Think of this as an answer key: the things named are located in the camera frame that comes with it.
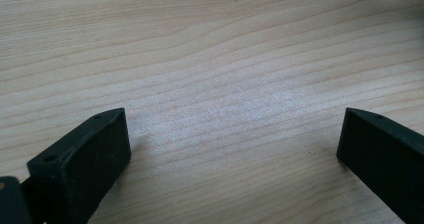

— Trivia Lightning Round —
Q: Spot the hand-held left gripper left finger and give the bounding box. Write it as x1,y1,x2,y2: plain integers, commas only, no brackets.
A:
26,107,132,224

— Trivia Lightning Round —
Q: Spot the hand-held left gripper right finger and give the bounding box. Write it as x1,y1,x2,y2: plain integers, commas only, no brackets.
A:
336,107,424,224

